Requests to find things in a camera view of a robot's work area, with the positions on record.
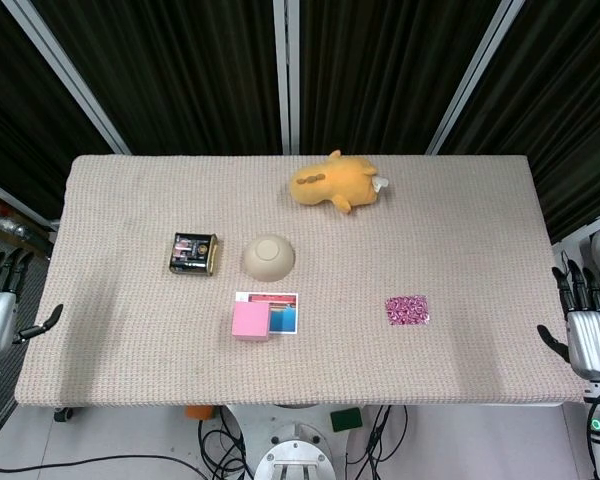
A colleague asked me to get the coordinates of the silver flexible duct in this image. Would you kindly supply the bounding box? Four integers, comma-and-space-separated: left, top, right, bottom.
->
0, 207, 51, 251

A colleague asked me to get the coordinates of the red blue photo card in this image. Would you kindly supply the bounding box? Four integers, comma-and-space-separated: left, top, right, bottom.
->
235, 291, 300, 335

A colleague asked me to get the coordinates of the beige waffle tablecloth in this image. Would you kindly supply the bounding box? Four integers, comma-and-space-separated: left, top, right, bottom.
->
15, 153, 592, 407

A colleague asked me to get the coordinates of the orange plush toy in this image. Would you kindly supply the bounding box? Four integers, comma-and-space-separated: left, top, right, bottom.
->
288, 149, 390, 215

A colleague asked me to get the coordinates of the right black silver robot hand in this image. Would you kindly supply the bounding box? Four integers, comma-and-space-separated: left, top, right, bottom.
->
536, 258, 600, 379

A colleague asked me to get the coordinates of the white partition post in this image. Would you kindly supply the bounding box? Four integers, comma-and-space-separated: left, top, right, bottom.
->
272, 0, 302, 155
551, 204, 600, 246
0, 172, 60, 232
13, 0, 132, 155
426, 0, 520, 155

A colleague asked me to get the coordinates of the beige upturned bowl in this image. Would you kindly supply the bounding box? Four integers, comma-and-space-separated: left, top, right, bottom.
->
242, 234, 296, 284

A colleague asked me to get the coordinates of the black curtain panel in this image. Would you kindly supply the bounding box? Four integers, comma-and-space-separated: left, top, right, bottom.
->
299, 0, 501, 155
439, 0, 600, 241
29, 0, 284, 155
0, 0, 116, 221

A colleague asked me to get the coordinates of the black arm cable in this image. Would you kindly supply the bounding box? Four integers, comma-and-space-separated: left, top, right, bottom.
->
0, 452, 254, 480

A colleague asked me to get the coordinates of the black luncheon meat can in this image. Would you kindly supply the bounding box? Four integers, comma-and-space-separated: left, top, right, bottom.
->
167, 232, 220, 278

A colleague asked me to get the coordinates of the pink cube block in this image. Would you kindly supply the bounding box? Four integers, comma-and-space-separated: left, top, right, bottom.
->
231, 301, 272, 342

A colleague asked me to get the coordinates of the green box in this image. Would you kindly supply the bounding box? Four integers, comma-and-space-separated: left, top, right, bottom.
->
329, 408, 364, 433

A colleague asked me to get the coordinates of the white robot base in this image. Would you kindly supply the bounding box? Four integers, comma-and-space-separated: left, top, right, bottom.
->
227, 403, 361, 480

